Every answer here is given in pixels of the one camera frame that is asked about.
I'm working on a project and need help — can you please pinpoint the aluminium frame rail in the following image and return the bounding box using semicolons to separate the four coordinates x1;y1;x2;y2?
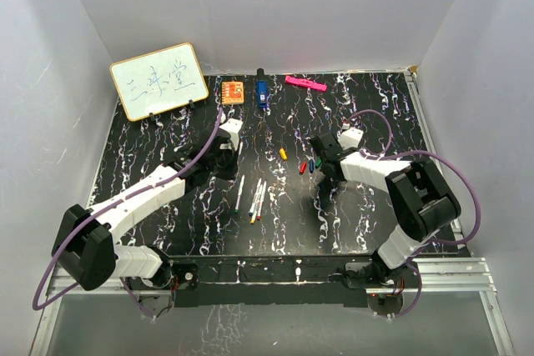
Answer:
28;258;516;356

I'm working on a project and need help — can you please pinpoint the white pen yellow tip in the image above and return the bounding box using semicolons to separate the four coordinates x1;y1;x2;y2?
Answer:
250;183;264;224

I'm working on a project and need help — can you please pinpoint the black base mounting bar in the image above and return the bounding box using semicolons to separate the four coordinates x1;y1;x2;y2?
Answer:
128;255;418;308

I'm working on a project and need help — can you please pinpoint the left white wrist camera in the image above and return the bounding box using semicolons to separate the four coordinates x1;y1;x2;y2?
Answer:
219;118;243;148

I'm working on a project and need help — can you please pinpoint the white pen red tip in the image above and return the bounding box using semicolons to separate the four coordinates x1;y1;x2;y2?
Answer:
256;181;267;221

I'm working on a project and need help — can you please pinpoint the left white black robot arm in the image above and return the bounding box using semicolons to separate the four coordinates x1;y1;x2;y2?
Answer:
52;118;243;291

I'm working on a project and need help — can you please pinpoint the orange mini notebook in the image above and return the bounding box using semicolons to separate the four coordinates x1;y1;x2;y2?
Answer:
221;82;244;105

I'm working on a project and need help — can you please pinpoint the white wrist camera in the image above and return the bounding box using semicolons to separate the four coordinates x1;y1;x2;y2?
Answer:
219;118;243;148
338;123;364;150

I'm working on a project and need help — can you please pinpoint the pink plastic clip bar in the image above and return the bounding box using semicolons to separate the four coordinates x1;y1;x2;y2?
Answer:
285;75;327;93

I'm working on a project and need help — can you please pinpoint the white pen blue tip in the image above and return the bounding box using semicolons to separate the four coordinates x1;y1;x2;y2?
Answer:
249;178;262;216

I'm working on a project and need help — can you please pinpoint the small whiteboard with wooden frame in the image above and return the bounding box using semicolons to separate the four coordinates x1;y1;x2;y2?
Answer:
109;43;209;122

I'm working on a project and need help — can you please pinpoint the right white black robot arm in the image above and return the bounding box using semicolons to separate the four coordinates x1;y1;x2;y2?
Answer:
310;133;461;287

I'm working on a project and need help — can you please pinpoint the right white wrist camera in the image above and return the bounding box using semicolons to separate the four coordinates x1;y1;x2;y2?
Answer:
338;123;364;150

